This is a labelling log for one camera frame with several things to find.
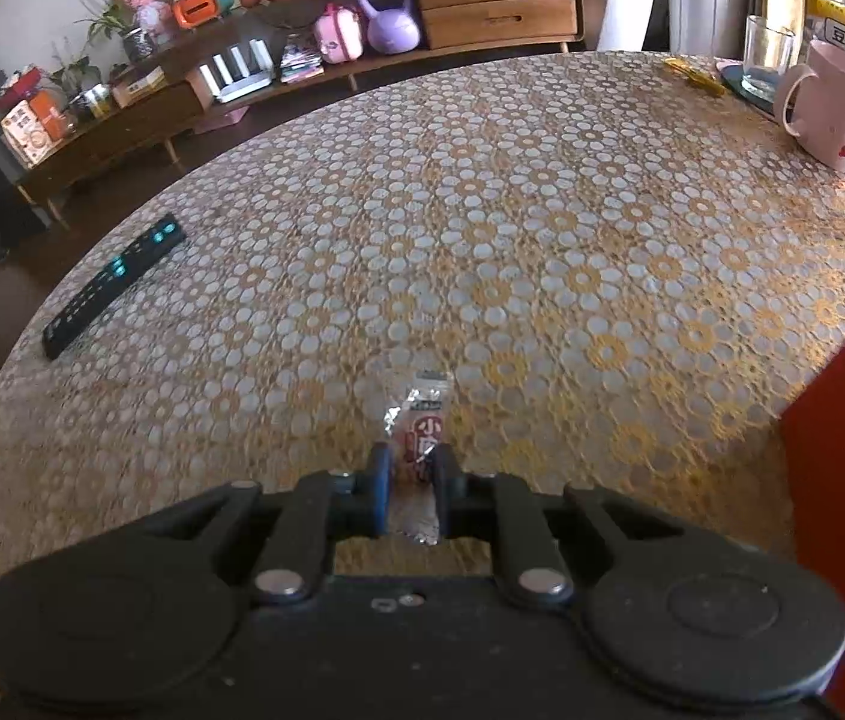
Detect wooden sideboard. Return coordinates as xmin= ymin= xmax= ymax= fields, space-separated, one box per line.
xmin=13 ymin=0 xmax=589 ymax=230

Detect pink flower bouquet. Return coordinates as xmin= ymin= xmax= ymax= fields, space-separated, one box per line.
xmin=112 ymin=0 xmax=176 ymax=47

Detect pink toy case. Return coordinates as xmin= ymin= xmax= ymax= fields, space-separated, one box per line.
xmin=314 ymin=3 xmax=365 ymax=64

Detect small green potted plant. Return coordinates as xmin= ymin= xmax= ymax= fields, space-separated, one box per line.
xmin=46 ymin=52 xmax=106 ymax=122

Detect small clear snack packet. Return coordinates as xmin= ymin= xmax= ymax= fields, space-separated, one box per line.
xmin=380 ymin=370 xmax=458 ymax=545

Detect clear drinking glass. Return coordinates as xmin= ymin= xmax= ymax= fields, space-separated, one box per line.
xmin=742 ymin=14 xmax=799 ymax=103

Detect black remote teal buttons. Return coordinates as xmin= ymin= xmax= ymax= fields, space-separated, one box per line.
xmin=41 ymin=213 xmax=190 ymax=362

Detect pink mug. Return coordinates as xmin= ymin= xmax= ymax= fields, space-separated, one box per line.
xmin=772 ymin=40 xmax=845 ymax=174

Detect dark round coaster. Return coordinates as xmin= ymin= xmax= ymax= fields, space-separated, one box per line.
xmin=718 ymin=63 xmax=778 ymax=110

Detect orange teal tissue holder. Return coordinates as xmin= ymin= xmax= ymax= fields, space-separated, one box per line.
xmin=170 ymin=0 xmax=236 ymax=28

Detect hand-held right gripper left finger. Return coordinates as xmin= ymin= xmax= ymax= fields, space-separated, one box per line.
xmin=143 ymin=442 xmax=397 ymax=605

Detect stack of magazines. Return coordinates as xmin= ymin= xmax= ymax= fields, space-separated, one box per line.
xmin=279 ymin=33 xmax=326 ymax=84

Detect purple kettlebell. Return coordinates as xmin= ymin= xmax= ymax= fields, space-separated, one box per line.
xmin=356 ymin=0 xmax=423 ymax=56

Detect small cardboard box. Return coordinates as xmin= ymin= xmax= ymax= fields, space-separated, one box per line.
xmin=110 ymin=65 xmax=167 ymax=108

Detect orange white toy box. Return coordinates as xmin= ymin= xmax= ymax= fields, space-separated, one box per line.
xmin=0 ymin=89 xmax=68 ymax=167

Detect yellow candy wrapper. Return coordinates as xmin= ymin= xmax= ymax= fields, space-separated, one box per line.
xmin=663 ymin=55 xmax=728 ymax=95

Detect white router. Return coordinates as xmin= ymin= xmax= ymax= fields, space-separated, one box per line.
xmin=196 ymin=40 xmax=275 ymax=104

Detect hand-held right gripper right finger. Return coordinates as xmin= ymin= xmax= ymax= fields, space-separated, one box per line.
xmin=432 ymin=444 xmax=684 ymax=608

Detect small leafy potted plant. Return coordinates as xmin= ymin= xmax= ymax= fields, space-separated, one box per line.
xmin=77 ymin=0 xmax=161 ymax=65

